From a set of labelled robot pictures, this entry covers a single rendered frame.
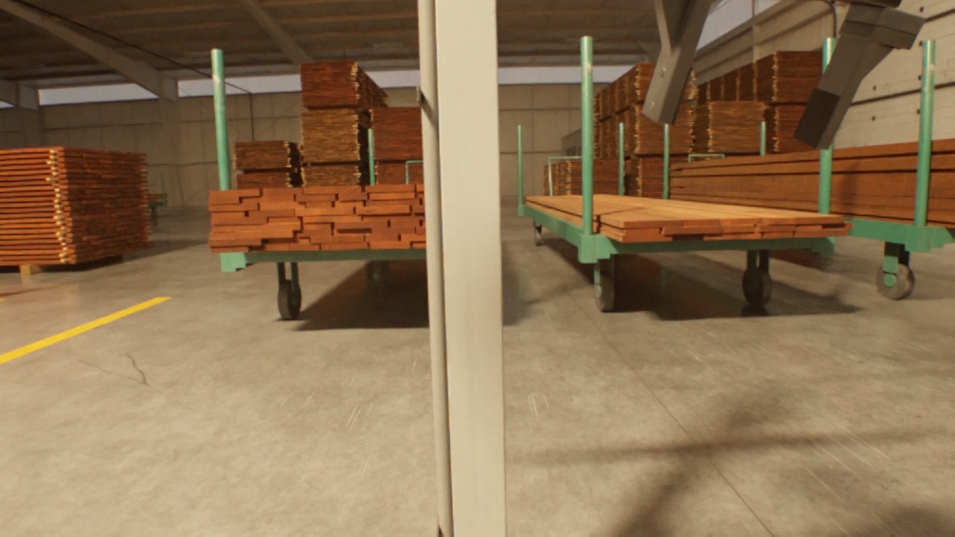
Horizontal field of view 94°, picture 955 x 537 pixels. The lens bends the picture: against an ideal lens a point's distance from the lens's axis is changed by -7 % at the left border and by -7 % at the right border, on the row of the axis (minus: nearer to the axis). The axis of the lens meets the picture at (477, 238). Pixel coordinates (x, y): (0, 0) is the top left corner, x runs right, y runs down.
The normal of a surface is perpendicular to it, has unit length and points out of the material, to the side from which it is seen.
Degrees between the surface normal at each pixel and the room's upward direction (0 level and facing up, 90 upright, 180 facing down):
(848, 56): 83
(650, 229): 90
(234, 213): 90
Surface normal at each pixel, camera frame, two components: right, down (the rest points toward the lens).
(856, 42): -0.98, -0.08
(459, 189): 0.00, 0.11
